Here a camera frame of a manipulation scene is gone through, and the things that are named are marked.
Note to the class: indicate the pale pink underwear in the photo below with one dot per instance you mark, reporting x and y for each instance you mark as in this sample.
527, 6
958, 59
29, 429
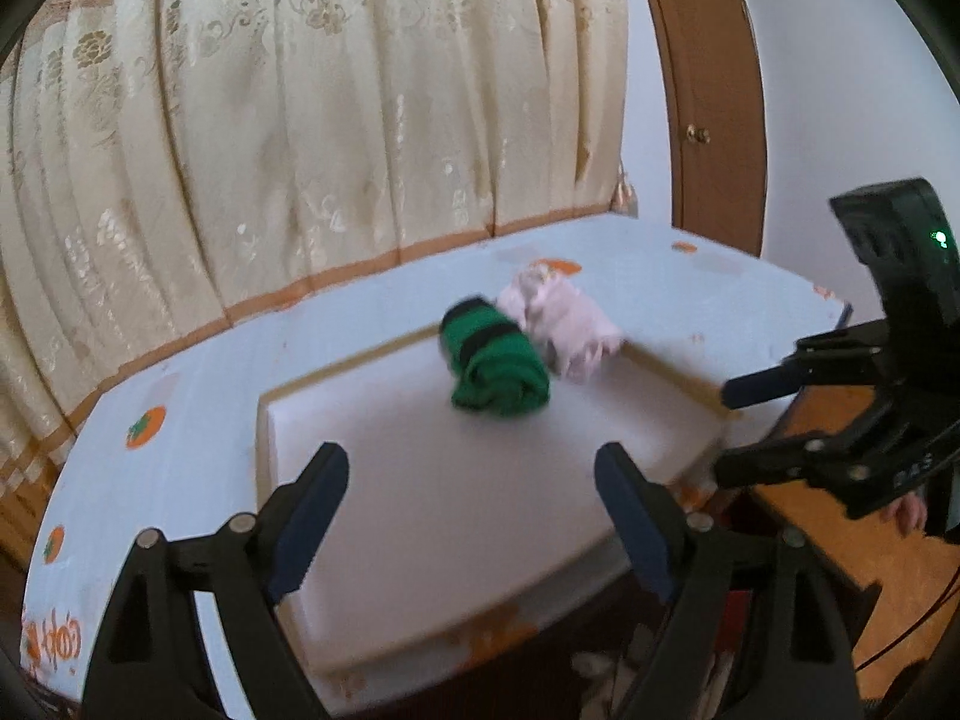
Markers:
568, 328

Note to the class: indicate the brown wooden door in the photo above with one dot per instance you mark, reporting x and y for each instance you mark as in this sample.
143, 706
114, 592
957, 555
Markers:
712, 79

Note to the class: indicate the beige floral curtain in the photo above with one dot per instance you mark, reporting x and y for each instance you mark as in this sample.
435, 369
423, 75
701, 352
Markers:
170, 167

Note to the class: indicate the shallow cardboard tray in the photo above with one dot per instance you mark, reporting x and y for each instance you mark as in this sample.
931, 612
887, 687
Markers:
448, 513

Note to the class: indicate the brass door knob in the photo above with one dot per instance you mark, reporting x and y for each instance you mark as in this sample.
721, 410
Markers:
696, 134

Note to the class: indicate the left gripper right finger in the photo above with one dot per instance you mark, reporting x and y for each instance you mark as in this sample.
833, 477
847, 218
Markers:
666, 556

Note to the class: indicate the green underwear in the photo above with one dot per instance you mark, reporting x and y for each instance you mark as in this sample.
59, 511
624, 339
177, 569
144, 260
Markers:
496, 368

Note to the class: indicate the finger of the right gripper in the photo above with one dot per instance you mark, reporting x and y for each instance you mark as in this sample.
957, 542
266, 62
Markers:
761, 387
813, 458

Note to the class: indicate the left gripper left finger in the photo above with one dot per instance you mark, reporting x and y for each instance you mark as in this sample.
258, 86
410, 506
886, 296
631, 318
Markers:
266, 557

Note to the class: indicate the curtain tassel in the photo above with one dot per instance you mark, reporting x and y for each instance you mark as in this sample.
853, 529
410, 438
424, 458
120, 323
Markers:
624, 199

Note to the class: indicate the white persimmon print tablecloth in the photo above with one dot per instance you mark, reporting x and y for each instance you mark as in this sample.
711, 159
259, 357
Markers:
174, 447

